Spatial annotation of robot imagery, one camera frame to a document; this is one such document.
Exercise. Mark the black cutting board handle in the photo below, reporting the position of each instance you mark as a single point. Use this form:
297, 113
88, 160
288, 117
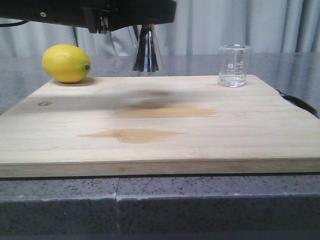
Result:
299, 103

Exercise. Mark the small glass beaker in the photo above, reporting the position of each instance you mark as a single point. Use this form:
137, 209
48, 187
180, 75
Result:
234, 61

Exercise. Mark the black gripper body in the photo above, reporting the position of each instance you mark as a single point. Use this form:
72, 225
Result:
87, 14

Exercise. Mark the steel double jigger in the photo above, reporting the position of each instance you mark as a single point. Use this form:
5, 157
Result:
148, 56

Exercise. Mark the wooden cutting board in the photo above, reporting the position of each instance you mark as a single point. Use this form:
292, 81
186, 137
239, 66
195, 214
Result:
165, 125

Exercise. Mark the grey curtain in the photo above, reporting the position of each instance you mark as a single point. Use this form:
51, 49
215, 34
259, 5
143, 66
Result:
199, 28

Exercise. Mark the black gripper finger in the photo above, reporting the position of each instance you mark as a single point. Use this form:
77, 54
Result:
126, 13

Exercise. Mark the yellow lemon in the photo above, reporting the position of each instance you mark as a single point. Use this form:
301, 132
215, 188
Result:
66, 63

